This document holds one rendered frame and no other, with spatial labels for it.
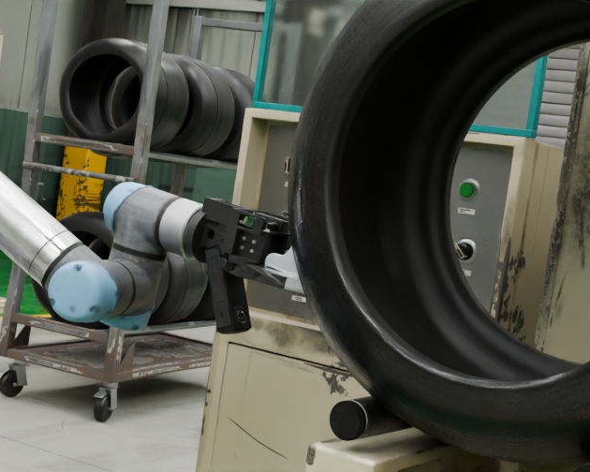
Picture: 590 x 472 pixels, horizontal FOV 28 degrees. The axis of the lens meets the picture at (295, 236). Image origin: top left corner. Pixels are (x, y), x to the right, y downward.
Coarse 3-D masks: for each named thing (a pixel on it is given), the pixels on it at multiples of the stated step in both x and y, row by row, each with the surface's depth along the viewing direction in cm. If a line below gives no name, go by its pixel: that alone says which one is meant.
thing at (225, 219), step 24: (216, 216) 152; (240, 216) 148; (264, 216) 151; (192, 240) 152; (216, 240) 152; (240, 240) 149; (264, 240) 147; (288, 240) 151; (240, 264) 147; (264, 264) 148
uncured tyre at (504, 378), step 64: (384, 0) 128; (448, 0) 123; (512, 0) 145; (576, 0) 143; (320, 64) 136; (384, 64) 130; (448, 64) 151; (512, 64) 149; (320, 128) 131; (384, 128) 152; (448, 128) 153; (320, 192) 131; (384, 192) 154; (448, 192) 155; (320, 256) 131; (384, 256) 153; (448, 256) 153; (320, 320) 133; (384, 320) 128; (448, 320) 152; (384, 384) 126; (448, 384) 121; (512, 384) 117; (576, 384) 114; (512, 448) 120; (576, 448) 117
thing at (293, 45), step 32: (288, 0) 212; (320, 0) 208; (352, 0) 205; (288, 32) 212; (320, 32) 208; (288, 64) 211; (544, 64) 185; (256, 96) 214; (288, 96) 211; (512, 96) 187; (480, 128) 190; (512, 128) 187
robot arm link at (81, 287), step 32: (0, 192) 149; (0, 224) 148; (32, 224) 148; (32, 256) 147; (64, 256) 146; (96, 256) 149; (64, 288) 144; (96, 288) 143; (128, 288) 151; (96, 320) 147
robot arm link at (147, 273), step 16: (112, 256) 159; (128, 256) 157; (144, 256) 157; (160, 256) 159; (144, 272) 158; (160, 272) 160; (144, 288) 156; (144, 304) 159; (112, 320) 158; (128, 320) 158; (144, 320) 160
